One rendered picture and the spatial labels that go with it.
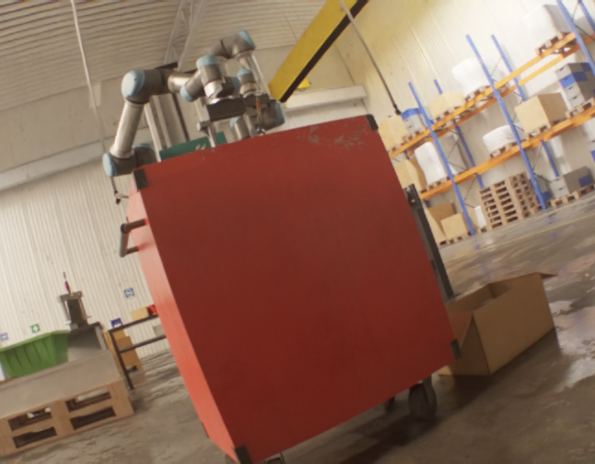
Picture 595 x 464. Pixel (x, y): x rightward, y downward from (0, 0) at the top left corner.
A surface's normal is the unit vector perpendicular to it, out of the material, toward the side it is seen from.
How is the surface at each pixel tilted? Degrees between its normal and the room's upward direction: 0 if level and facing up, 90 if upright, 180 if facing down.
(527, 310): 90
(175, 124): 90
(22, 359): 106
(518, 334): 90
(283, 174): 90
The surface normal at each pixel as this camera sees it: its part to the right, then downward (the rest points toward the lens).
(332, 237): 0.34, -0.20
